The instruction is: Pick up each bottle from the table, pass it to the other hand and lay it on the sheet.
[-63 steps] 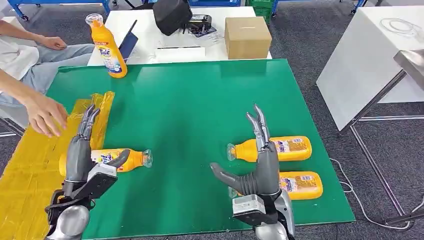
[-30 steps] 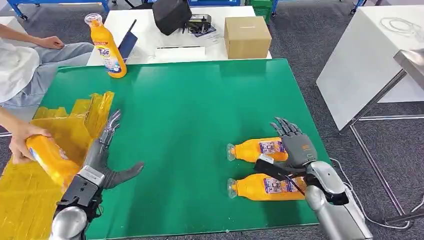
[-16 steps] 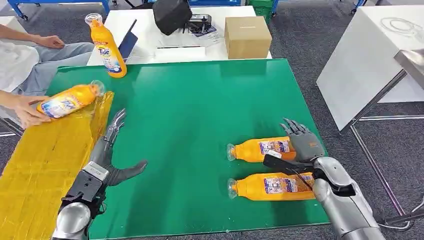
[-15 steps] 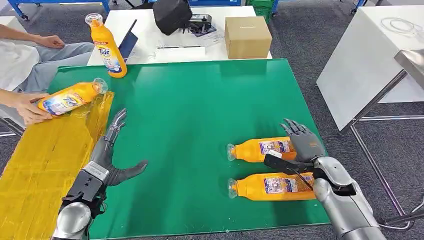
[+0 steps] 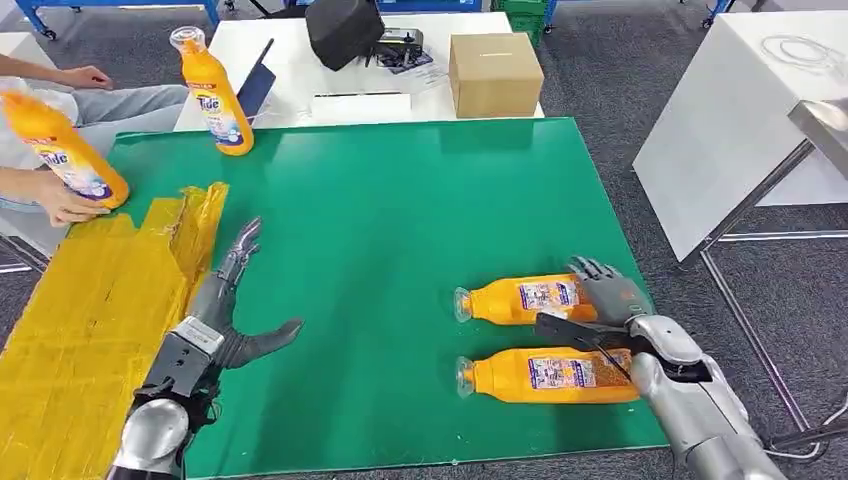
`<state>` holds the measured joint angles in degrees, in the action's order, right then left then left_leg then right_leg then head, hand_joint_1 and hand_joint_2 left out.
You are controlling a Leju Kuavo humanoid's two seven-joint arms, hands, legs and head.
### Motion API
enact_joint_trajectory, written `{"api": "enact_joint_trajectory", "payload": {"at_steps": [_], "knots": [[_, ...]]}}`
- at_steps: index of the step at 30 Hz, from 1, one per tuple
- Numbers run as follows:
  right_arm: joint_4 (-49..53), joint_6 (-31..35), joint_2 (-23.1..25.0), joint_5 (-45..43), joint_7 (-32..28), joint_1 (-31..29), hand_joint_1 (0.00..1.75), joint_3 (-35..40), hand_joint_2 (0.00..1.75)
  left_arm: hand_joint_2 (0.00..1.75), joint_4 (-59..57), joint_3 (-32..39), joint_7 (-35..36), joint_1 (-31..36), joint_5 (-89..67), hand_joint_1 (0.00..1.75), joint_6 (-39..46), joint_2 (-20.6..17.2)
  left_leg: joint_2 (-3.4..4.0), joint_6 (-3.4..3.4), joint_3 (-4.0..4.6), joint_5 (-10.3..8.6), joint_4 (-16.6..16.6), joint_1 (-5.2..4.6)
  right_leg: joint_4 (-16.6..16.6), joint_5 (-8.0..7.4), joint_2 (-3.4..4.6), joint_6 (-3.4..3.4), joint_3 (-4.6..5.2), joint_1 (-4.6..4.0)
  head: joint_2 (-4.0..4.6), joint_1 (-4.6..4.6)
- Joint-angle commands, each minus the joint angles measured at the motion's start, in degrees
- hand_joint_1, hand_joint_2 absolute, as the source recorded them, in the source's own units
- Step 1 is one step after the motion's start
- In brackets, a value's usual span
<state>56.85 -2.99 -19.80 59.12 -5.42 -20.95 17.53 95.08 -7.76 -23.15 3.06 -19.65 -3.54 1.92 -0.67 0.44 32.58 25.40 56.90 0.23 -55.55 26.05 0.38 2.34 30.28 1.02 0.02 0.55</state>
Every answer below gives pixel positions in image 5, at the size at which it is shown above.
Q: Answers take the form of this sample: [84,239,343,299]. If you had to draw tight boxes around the white printed paper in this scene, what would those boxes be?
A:
[389,60,453,95]

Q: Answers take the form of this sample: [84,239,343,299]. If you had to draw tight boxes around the orange detergent bottle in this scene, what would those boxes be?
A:
[453,273,601,327]
[0,89,131,212]
[454,347,643,405]
[168,26,256,158]

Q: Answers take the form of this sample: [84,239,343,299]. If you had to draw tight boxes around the green crate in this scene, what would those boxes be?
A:
[493,0,548,46]

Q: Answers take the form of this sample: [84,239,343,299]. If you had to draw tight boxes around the yellow sheet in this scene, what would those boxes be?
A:
[0,182,231,480]

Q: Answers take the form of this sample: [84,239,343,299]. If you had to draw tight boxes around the brown cardboard box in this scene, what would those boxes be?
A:
[448,31,546,121]

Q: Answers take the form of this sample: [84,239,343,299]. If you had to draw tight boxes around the black controller device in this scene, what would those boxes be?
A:
[365,27,435,75]

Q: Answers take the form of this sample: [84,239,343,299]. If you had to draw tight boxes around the person's left hand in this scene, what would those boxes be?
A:
[59,64,115,91]

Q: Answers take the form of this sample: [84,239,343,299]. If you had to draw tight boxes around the white floor cable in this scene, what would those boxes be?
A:
[761,390,848,462]

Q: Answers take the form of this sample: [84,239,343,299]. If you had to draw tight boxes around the coiled white cable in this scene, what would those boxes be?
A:
[758,34,846,74]

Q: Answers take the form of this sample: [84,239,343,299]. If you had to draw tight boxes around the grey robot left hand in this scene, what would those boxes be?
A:
[185,217,306,371]

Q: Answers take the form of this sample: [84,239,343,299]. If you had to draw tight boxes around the dark blue tablet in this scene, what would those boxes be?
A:
[235,38,278,127]

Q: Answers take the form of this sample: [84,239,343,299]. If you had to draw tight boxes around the black bag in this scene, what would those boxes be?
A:
[304,0,387,73]

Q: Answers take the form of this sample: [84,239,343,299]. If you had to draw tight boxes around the white flat box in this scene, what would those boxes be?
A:
[309,92,413,126]

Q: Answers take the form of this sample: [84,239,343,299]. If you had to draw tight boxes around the green mat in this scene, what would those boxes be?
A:
[69,117,669,480]

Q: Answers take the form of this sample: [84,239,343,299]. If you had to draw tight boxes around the white table with box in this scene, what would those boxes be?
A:
[173,11,546,132]

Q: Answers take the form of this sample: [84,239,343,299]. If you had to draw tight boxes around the metal table frame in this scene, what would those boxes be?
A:
[695,139,848,452]

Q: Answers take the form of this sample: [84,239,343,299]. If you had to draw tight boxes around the white table with cable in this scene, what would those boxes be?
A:
[630,9,848,263]

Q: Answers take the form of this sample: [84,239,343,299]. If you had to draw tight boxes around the person's right hand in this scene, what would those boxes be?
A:
[33,170,113,229]

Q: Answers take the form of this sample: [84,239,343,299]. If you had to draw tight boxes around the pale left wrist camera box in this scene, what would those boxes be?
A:
[140,316,227,400]

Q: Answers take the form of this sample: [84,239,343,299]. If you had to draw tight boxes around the person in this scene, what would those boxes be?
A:
[0,52,191,220]

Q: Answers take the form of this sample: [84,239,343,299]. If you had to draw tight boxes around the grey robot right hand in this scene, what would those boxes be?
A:
[533,256,657,356]

